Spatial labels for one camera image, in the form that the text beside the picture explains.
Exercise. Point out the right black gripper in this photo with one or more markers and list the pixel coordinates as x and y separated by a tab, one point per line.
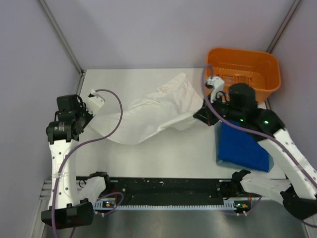
204	114

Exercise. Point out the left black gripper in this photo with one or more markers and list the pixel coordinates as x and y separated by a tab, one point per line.
89	116

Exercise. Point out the white floral t shirt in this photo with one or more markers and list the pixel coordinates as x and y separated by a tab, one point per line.
172	105

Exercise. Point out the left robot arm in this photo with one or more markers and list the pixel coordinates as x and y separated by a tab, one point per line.
72	207

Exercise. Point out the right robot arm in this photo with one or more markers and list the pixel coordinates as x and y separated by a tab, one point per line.
297	193

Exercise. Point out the orange plastic basket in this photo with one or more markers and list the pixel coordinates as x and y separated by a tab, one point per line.
260	70

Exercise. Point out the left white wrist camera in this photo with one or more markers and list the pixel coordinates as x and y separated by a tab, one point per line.
94	102

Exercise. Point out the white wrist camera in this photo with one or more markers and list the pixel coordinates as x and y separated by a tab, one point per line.
215	84
94	102

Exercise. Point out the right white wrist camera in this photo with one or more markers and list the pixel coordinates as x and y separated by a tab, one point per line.
215	84

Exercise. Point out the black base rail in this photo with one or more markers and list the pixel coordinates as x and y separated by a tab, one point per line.
174	191

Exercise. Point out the left aluminium corner post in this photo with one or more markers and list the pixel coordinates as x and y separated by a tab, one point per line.
60	35

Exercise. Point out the aluminium corner post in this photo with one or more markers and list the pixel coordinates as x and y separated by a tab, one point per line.
60	35
296	4

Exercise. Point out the right aluminium corner post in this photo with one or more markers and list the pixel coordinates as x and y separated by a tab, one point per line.
296	4

